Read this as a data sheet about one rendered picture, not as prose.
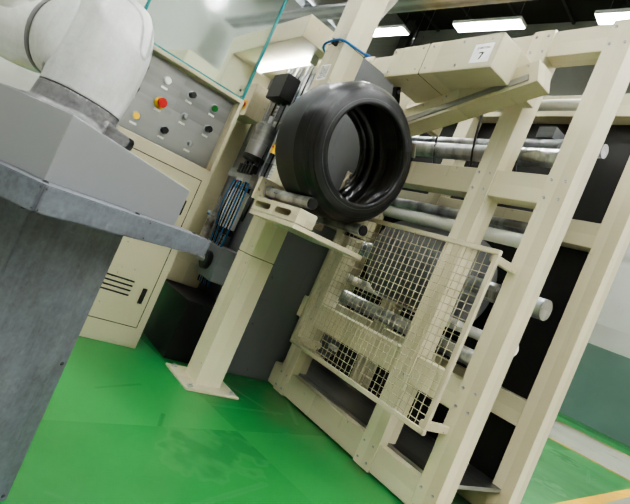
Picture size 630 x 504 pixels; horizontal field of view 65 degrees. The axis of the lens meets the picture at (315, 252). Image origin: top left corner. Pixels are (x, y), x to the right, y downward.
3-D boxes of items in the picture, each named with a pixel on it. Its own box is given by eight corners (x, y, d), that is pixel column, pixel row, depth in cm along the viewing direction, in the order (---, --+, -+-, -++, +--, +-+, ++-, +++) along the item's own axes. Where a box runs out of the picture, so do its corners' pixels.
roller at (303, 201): (262, 195, 213) (266, 185, 213) (270, 199, 215) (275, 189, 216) (306, 207, 185) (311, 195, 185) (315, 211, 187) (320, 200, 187)
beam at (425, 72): (382, 76, 235) (394, 47, 236) (415, 104, 250) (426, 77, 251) (489, 66, 186) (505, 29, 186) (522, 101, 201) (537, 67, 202)
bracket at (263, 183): (250, 196, 213) (259, 175, 213) (318, 230, 236) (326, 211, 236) (254, 197, 210) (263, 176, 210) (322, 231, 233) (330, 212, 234)
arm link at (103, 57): (89, 96, 86) (147, -14, 87) (7, 60, 89) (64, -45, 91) (135, 132, 102) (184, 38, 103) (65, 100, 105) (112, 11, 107)
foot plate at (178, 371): (165, 364, 229) (167, 359, 229) (214, 375, 245) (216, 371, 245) (185, 390, 207) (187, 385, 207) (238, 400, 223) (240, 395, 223)
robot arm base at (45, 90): (103, 138, 85) (118, 110, 85) (-7, 87, 87) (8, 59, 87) (144, 167, 103) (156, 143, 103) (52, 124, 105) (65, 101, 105)
